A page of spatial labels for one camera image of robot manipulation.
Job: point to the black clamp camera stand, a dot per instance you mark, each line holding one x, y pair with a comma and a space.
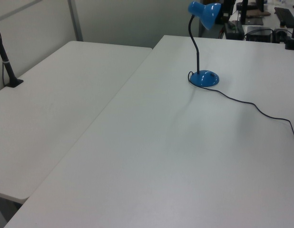
293, 35

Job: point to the brown flat object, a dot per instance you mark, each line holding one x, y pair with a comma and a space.
257, 13

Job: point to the black camera stand pole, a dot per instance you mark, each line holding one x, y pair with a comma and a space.
9, 72

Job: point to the black keyboard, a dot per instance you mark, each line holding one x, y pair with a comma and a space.
285, 15

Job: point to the grey partition frame post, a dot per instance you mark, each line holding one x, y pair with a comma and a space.
75, 21

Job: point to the black monitor stand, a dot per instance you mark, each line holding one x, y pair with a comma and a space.
244, 12

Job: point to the dark upright equipment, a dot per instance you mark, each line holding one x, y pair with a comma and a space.
226, 9

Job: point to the blue desk lamp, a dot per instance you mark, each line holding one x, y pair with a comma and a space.
204, 78

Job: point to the black electronics box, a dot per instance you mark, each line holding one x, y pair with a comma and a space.
258, 34

